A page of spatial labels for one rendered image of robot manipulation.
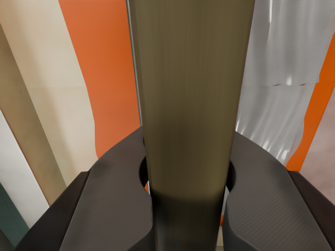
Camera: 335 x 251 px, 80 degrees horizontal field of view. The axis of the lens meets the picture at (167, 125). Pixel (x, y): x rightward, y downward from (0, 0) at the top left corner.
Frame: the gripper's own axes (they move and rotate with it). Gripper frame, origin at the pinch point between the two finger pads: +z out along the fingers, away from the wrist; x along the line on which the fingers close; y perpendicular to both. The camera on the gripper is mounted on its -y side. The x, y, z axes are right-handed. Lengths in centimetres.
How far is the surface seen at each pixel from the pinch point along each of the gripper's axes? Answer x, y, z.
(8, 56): -13.8, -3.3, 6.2
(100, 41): -6.3, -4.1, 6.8
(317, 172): 15.2, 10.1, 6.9
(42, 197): -14.1, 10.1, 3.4
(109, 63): -5.9, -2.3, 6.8
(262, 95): 7.1, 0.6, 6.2
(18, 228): -154, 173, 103
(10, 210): -150, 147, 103
